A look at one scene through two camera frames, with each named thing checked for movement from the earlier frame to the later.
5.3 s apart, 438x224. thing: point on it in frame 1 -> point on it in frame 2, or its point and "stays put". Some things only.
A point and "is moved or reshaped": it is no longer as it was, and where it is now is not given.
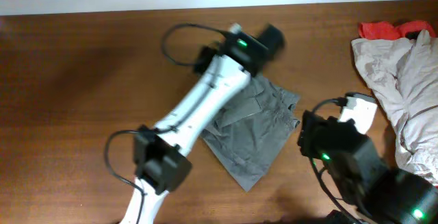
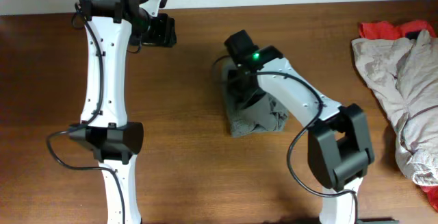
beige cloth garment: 403,74 stays put
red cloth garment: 383,30 stays put
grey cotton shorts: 253,128 is moved or reshaped
